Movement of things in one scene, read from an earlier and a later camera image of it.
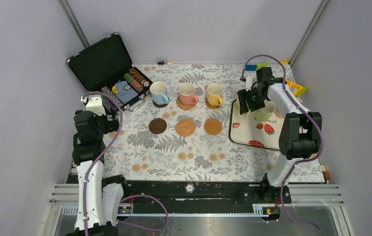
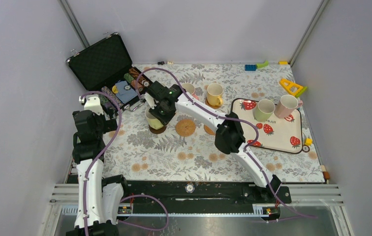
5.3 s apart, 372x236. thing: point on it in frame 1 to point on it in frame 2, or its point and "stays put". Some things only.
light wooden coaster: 185,128 stays put
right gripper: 243,95 to 154,111
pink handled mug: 186,92 stays put
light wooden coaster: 210,106 stays put
